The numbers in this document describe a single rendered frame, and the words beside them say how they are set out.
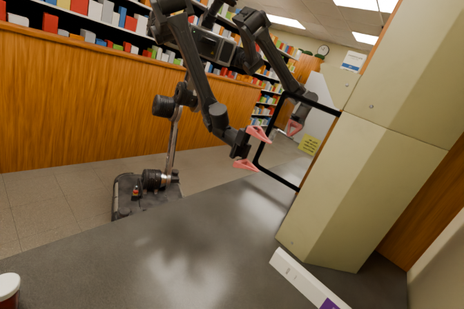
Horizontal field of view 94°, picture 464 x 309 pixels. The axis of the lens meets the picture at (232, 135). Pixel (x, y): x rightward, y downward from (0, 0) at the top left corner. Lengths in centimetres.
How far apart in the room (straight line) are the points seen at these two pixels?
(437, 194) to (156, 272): 93
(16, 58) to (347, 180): 210
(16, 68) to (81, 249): 170
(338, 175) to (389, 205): 18
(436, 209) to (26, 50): 241
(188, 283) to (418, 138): 66
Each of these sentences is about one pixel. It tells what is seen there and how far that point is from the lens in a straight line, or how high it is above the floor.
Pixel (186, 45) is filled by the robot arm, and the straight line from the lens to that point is 73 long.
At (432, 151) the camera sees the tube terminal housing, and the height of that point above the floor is 140.
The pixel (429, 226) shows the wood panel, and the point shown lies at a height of 114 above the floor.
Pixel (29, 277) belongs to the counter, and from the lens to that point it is 62.
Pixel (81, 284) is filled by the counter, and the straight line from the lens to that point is 60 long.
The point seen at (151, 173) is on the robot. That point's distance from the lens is 185.
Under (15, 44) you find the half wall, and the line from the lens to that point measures 214.
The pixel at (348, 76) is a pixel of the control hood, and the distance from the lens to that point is 68.
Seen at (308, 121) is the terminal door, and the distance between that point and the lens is 99.
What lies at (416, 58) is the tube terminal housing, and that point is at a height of 158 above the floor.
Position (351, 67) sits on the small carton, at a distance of 75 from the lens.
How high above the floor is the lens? 144
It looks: 19 degrees down
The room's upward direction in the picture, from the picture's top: 21 degrees clockwise
